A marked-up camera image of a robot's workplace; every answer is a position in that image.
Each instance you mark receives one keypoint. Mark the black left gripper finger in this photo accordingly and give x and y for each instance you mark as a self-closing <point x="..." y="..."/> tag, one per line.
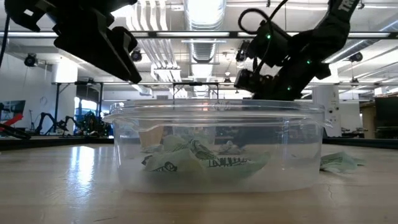
<point x="109" y="63"/>
<point x="132" y="65"/>

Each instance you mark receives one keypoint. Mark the banknotes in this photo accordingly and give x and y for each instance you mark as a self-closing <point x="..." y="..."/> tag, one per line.
<point x="236" y="169"/>

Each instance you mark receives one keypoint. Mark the bills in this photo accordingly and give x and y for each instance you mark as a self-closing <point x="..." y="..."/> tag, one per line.
<point x="202" y="151"/>

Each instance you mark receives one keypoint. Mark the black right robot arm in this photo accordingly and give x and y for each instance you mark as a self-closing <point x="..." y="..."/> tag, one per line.
<point x="329" y="28"/>

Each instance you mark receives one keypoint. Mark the black background robot arm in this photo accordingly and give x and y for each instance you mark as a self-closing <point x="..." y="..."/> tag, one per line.
<point x="46" y="119"/>

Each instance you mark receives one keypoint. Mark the white pillar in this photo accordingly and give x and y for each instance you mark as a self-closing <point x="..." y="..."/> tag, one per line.
<point x="326" y="109"/>

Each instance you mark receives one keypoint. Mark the dark background machine cluster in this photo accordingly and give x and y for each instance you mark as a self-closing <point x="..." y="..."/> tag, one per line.
<point x="91" y="124"/>

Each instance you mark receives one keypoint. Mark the tan paper cup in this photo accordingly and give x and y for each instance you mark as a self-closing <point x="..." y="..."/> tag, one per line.
<point x="150" y="137"/>

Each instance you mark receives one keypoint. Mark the wooden cabinet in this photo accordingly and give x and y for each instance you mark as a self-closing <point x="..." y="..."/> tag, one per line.
<point x="368" y="121"/>

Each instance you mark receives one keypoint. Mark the dark cabinet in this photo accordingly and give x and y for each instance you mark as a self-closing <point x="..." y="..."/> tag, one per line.
<point x="387" y="118"/>

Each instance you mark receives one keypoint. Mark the red object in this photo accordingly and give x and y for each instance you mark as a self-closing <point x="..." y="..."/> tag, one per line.
<point x="14" y="119"/>

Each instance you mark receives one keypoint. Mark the large clear plastic container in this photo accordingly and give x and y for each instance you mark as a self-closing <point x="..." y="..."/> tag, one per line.
<point x="217" y="185"/>

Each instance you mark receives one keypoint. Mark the black ceiling camera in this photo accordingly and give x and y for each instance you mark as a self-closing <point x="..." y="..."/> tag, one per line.
<point x="136" y="56"/>
<point x="241" y="53"/>
<point x="31" y="60"/>
<point x="356" y="57"/>

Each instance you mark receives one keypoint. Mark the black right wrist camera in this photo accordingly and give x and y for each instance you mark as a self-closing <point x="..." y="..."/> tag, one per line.
<point x="252" y="81"/>

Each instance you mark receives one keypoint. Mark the tall black metal frame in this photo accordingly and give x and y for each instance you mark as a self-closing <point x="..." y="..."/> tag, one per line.
<point x="57" y="102"/>

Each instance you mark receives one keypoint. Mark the small black metal frame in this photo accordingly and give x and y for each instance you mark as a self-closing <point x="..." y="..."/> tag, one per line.
<point x="196" y="83"/>

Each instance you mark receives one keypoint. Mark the silver ventilation duct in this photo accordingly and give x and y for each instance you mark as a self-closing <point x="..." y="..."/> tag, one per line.
<point x="205" y="15"/>

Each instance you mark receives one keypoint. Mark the black table edge frame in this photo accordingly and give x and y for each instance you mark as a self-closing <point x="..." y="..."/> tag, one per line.
<point x="46" y="143"/>

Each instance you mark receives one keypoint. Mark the dark wall screen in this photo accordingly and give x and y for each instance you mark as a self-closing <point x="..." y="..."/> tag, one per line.
<point x="12" y="107"/>

